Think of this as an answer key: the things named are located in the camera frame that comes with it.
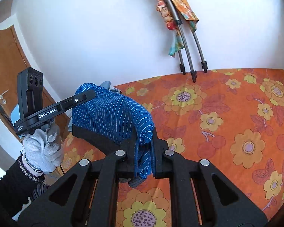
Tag folded light blue jeans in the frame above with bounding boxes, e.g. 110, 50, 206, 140
100, 81, 122, 94

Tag brown wooden door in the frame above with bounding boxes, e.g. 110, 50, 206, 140
0, 25, 71, 143

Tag grey metal tripod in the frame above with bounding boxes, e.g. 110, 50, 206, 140
164, 0, 208, 83

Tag left grey gloved hand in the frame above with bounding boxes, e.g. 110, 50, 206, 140
22, 122, 64, 174

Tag orange floral scarf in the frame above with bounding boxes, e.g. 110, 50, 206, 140
156, 0, 199, 57

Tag left black sleeved forearm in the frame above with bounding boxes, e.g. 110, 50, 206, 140
0, 155, 45, 226

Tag orange floral bed sheet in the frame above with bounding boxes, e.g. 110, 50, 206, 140
59, 68, 284, 227

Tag beaded wrist bracelet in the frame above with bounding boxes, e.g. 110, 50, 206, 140
17, 153, 46, 184

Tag blue striped shorts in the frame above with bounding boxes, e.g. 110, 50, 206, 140
72, 83, 155, 188

